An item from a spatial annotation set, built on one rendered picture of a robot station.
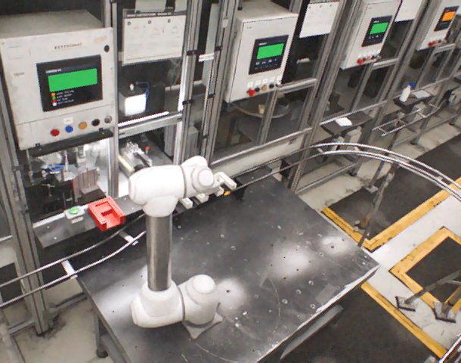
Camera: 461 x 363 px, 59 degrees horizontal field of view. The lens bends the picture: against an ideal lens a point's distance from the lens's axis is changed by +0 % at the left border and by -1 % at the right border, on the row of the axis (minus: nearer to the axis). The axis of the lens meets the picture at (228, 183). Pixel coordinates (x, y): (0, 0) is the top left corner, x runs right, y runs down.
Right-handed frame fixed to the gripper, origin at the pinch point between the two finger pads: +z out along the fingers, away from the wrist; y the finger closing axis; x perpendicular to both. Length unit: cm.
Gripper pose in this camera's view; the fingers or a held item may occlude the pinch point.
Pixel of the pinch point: (137, 159)
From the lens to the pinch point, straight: 236.4
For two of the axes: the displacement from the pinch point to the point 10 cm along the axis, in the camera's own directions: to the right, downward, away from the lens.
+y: 0.8, -8.2, -5.6
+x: -7.7, 3.0, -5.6
